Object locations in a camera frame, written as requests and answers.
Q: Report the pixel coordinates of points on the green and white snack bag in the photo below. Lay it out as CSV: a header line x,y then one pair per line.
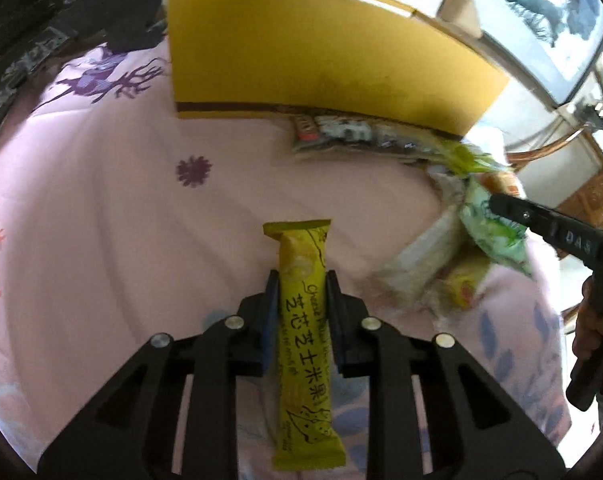
x,y
501,247

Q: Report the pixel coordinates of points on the pink printed blanket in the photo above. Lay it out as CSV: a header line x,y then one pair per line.
x,y
131,210

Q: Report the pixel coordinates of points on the framed lotus painting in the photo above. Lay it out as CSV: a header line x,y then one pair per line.
x,y
546,10

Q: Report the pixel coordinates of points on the cardboard corner protector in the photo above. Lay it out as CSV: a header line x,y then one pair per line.
x,y
459,10

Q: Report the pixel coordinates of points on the pile of assorted snack packets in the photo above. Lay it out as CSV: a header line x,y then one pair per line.
x,y
341,132

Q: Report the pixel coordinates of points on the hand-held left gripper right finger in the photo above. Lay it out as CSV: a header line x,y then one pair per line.
x,y
334,310

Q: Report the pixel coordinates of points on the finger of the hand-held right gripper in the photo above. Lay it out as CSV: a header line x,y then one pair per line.
x,y
511,210

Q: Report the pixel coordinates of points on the yellow rice cracker stick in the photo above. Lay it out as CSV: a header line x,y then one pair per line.
x,y
301,260

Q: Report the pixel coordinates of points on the person's right hand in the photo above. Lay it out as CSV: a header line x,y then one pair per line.
x,y
584,335

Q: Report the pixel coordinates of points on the wooden armchair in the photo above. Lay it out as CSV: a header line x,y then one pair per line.
x,y
541,147

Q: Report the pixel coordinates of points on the yellow cardboard box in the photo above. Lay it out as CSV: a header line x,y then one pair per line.
x,y
306,50

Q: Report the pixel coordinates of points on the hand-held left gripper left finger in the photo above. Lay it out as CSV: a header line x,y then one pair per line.
x,y
270,310

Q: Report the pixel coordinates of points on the wooden cabinet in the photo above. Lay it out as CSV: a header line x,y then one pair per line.
x,y
586,195

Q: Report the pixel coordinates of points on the dark carved wooden furniture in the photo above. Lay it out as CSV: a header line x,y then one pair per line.
x,y
41,20

